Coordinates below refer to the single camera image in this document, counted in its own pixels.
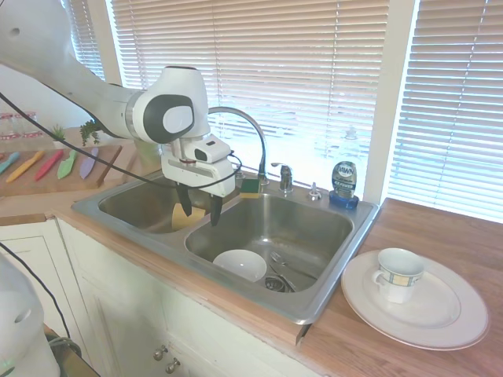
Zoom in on metal spoon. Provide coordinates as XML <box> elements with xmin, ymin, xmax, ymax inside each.
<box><xmin>269</xmin><ymin>262</ymin><xmax>296</xmax><ymax>292</ymax></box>

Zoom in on clear jar red checked lid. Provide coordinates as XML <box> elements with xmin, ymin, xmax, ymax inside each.
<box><xmin>20</xmin><ymin>111</ymin><xmax>42</xmax><ymax>151</ymax></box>
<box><xmin>0</xmin><ymin>112</ymin><xmax>16</xmax><ymax>152</ymax></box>

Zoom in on chrome gooseneck faucet spout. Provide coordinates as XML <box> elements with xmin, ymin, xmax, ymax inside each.
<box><xmin>207</xmin><ymin>106</ymin><xmax>272</xmax><ymax>186</ymax></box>

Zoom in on metal drain strainer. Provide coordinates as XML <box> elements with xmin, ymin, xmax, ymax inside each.
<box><xmin>263</xmin><ymin>276</ymin><xmax>296</xmax><ymax>294</ymax></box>

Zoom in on wide white window blind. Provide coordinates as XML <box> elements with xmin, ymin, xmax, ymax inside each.
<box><xmin>108</xmin><ymin>0</ymin><xmax>391</xmax><ymax>186</ymax></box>

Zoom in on white patterned cup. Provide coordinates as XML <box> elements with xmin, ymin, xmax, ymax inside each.
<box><xmin>369</xmin><ymin>247</ymin><xmax>427</xmax><ymax>305</ymax></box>

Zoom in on brown robot stand top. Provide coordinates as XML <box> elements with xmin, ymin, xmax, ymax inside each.
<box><xmin>44</xmin><ymin>324</ymin><xmax>101</xmax><ymax>377</ymax></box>

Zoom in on white dinner plate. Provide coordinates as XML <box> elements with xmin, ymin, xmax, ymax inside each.
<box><xmin>340</xmin><ymin>248</ymin><xmax>490</xmax><ymax>352</ymax></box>

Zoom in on yellow green sponge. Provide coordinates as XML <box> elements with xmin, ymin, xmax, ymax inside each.
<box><xmin>239</xmin><ymin>176</ymin><xmax>263</xmax><ymax>199</ymax></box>

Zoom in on purple knife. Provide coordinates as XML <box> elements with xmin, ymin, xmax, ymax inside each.
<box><xmin>79</xmin><ymin>147</ymin><xmax>100</xmax><ymax>181</ymax></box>

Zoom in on small spiky potted plant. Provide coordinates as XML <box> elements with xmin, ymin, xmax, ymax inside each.
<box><xmin>50</xmin><ymin>123</ymin><xmax>67</xmax><ymax>151</ymax></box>

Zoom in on white bowl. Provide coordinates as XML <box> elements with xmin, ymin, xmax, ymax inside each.
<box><xmin>212</xmin><ymin>248</ymin><xmax>269</xmax><ymax>284</ymax></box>

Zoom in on leafy potted plant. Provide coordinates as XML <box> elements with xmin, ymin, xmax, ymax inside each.
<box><xmin>79</xmin><ymin>119</ymin><xmax>101</xmax><ymax>148</ymax></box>

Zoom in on blue Dawn soap bottle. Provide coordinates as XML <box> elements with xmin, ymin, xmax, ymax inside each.
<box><xmin>328</xmin><ymin>158</ymin><xmax>361</xmax><ymax>211</ymax></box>

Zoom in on colourful knives on board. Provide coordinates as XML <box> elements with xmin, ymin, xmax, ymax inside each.
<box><xmin>0</xmin><ymin>145</ymin><xmax>124</xmax><ymax>197</ymax></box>

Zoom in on green knife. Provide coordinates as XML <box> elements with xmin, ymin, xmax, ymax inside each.
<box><xmin>57</xmin><ymin>149</ymin><xmax>79</xmax><ymax>181</ymax></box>

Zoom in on orange knife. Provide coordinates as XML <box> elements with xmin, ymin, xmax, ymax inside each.
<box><xmin>5</xmin><ymin>150</ymin><xmax>46</xmax><ymax>184</ymax></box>

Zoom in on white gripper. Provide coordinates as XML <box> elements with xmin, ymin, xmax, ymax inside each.
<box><xmin>160</xmin><ymin>137</ymin><xmax>237</xmax><ymax>228</ymax></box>

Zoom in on white kitchen cabinet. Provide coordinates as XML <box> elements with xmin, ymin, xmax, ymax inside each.
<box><xmin>0</xmin><ymin>214</ymin><xmax>315</xmax><ymax>377</ymax></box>

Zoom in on thick wooden board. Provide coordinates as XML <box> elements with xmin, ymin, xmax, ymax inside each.
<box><xmin>97</xmin><ymin>147</ymin><xmax>166</xmax><ymax>185</ymax></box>

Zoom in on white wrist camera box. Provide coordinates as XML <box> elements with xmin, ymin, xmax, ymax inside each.
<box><xmin>191</xmin><ymin>134</ymin><xmax>233</xmax><ymax>164</ymax></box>

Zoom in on teal knife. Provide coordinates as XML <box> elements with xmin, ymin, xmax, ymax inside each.
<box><xmin>0</xmin><ymin>152</ymin><xmax>20</xmax><ymax>176</ymax></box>

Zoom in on red knife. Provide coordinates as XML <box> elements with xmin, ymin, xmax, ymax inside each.
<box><xmin>34</xmin><ymin>149</ymin><xmax>64</xmax><ymax>182</ymax></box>

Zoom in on stainless steel double sink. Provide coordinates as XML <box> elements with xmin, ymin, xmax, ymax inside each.
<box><xmin>70</xmin><ymin>167</ymin><xmax>381</xmax><ymax>326</ymax></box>

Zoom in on black camera cable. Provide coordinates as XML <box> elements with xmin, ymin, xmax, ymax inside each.
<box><xmin>0</xmin><ymin>92</ymin><xmax>243</xmax><ymax>190</ymax></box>

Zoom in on clear soap dispenser bottle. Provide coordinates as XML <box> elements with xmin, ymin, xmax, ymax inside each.
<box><xmin>339</xmin><ymin>124</ymin><xmax>369</xmax><ymax>162</ymax></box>

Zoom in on black power cable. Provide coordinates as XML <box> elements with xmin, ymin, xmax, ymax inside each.
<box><xmin>0</xmin><ymin>242</ymin><xmax>72</xmax><ymax>343</ymax></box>

